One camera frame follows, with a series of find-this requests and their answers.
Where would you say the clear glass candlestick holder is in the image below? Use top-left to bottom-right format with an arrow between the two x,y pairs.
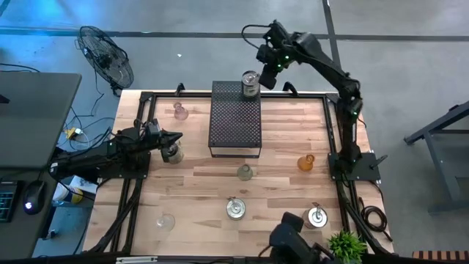
156,213 -> 177,232

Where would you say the green potted plant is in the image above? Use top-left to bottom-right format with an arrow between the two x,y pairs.
327,230 -> 368,264

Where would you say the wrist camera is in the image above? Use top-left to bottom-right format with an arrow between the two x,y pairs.
145,117 -> 163,139
264,20 -> 292,45

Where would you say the grey-green glass candlestick holder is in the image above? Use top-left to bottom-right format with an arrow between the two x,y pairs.
236,164 -> 254,182

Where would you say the grey metal bracket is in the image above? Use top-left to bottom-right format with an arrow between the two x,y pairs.
115,256 -> 159,264

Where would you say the black backlit keyboard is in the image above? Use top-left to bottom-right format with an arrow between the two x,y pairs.
0,180 -> 19,224

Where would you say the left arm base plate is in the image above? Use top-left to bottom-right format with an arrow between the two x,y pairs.
97,150 -> 152,180

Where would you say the black floor fan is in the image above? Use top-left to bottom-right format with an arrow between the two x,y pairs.
75,25 -> 135,97

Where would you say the dark grey desk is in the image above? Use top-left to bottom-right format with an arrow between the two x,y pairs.
0,166 -> 64,260

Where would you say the yellow power strip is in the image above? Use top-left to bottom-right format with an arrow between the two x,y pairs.
64,127 -> 84,141

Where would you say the black computer mouse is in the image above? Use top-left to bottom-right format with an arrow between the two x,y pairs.
22,180 -> 47,216

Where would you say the striped wooden slat bench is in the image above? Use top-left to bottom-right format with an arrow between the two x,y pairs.
412,250 -> 469,262

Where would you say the white and yellow container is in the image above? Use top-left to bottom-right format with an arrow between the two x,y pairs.
52,182 -> 84,205

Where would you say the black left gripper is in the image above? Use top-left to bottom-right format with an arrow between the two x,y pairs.
139,128 -> 184,164

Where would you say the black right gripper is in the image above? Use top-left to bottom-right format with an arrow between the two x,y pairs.
255,43 -> 294,91

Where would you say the white paper sheet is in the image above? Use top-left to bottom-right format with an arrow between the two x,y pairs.
68,175 -> 98,194

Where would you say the black floor cable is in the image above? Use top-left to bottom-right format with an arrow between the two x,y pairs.
0,62 -> 41,73

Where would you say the candle tin cream label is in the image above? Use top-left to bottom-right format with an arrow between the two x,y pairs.
167,143 -> 185,165

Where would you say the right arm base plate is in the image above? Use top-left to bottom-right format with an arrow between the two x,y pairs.
328,152 -> 388,181

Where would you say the black perforated metal shelf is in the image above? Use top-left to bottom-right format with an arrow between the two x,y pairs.
207,80 -> 263,159

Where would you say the pink glass candlestick holder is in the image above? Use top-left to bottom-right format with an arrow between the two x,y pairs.
173,102 -> 190,122

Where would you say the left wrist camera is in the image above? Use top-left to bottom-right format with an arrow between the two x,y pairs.
145,117 -> 163,139

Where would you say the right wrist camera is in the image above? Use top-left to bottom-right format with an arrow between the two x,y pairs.
264,20 -> 292,45

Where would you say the amber glass candlestick holder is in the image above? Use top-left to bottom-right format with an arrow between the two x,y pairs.
296,153 -> 316,172

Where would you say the black table frame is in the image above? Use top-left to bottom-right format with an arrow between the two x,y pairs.
83,89 -> 395,257

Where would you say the large grey monitor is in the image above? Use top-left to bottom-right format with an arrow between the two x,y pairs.
0,71 -> 83,170

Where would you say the coiled black cable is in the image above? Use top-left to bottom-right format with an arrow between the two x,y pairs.
358,196 -> 394,243

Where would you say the dark metal side table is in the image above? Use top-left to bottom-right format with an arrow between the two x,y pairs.
403,99 -> 469,213

